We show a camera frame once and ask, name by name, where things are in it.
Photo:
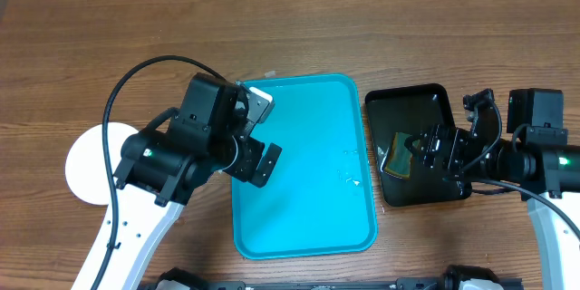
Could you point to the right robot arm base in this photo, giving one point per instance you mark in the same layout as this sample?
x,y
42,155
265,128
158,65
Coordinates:
x,y
458,277

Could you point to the black water tray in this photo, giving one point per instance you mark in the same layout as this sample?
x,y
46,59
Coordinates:
x,y
410,110

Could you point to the black front rail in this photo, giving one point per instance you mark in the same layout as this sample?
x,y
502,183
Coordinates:
x,y
403,283

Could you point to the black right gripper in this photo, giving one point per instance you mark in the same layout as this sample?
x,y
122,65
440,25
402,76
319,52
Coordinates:
x,y
457,142

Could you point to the teal plastic tray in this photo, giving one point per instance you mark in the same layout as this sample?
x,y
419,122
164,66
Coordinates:
x,y
319,199

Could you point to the white plate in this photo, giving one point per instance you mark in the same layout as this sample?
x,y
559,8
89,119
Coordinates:
x,y
84,166

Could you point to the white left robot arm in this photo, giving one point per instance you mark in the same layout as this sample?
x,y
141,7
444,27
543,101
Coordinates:
x,y
161,165

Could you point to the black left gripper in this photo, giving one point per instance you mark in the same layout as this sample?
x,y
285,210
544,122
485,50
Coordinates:
x,y
243,171

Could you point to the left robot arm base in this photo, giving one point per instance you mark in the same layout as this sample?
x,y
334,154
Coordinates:
x,y
177,279

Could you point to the yellow green sponge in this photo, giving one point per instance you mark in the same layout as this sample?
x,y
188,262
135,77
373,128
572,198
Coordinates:
x,y
398,159

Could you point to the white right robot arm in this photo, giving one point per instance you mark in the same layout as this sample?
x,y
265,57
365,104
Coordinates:
x,y
538,163

